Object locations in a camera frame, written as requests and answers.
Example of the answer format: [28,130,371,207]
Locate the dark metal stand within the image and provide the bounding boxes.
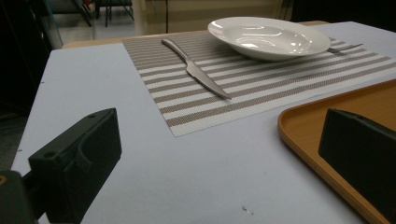
[69,0,94,28]

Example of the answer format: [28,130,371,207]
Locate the white table cover sheet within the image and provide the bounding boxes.
[10,21,396,224]

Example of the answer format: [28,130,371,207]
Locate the dark-legged chair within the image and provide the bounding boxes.
[93,0,135,28]

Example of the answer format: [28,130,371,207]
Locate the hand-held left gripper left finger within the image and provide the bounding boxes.
[28,107,122,224]

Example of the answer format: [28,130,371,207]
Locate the white deep plate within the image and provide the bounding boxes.
[207,16,332,62]

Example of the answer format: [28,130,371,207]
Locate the glass panel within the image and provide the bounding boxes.
[42,0,65,49]

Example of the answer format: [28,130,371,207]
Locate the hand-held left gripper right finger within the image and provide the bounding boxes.
[318,108,396,224]

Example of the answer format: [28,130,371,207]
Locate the silver table knife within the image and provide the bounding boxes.
[161,37,233,101]

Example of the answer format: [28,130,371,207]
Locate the orange wooden tray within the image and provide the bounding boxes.
[277,78,396,224]

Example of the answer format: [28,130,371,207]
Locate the silver fork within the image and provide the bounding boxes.
[326,43,364,54]

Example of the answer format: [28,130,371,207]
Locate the striped woven placemat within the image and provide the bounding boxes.
[122,30,396,138]

